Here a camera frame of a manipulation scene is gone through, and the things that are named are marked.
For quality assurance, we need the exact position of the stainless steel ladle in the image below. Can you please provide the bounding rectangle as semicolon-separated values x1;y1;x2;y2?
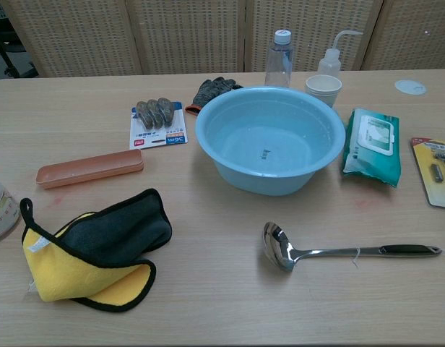
262;220;443;273

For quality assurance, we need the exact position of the light blue plastic basin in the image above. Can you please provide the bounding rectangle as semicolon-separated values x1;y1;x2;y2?
194;85;347;197

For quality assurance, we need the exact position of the clear plastic bottle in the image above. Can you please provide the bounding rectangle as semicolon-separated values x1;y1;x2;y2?
264;30;294;89

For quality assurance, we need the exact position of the tape rolls blister pack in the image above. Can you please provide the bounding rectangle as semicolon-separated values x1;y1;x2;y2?
129;97;189;151

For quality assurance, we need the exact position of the grey work glove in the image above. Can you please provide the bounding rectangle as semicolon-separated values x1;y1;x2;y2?
185;77;245;116

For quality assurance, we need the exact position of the yellow and grey microfiber cloth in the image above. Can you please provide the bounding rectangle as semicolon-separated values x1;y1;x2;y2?
20;188;173;314

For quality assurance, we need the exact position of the white paper cup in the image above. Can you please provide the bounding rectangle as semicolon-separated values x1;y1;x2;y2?
305;74;343;109

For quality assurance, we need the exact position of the orange plastic cutlery case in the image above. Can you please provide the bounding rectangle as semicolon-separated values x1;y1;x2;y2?
35;148;144;190

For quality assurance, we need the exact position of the woven rattan folding screen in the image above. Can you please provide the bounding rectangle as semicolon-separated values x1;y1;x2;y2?
0;0;445;79

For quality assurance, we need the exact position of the green wet wipes pack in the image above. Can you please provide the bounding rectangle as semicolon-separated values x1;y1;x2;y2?
342;108;403;188

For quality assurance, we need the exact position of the white squeeze wash bottle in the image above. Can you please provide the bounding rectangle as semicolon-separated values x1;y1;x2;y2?
317;30;364;78

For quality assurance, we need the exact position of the round white plastic lid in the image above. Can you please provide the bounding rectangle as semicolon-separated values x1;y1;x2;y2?
394;80;428;96

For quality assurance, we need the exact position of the yellow blister tool pack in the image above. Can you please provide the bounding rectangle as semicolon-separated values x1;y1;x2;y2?
410;137;445;210

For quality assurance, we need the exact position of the clear lidded printed jar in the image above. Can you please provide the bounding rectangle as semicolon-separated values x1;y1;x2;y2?
0;174;21;245

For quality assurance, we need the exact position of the black tripod stand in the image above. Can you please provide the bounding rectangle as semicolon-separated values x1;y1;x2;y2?
0;9;36;79

